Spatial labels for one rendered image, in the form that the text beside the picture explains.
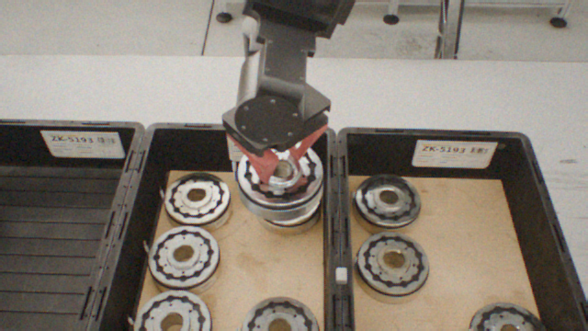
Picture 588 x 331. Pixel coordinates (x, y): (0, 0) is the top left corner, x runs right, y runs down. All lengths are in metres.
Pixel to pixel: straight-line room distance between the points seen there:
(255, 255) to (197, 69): 0.64
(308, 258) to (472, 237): 0.26
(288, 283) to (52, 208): 0.41
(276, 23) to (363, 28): 2.26
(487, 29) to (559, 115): 1.56
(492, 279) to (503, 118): 0.52
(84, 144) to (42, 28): 2.06
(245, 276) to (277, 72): 0.44
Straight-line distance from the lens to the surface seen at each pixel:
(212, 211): 0.83
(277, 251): 0.82
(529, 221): 0.86
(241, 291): 0.79
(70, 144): 0.94
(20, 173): 1.02
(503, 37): 2.83
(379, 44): 2.62
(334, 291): 0.67
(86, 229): 0.90
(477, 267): 0.85
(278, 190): 0.62
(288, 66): 0.43
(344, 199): 0.75
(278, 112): 0.43
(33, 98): 1.37
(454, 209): 0.90
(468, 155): 0.90
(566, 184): 1.20
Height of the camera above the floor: 1.52
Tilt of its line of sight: 50 degrees down
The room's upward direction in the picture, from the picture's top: straight up
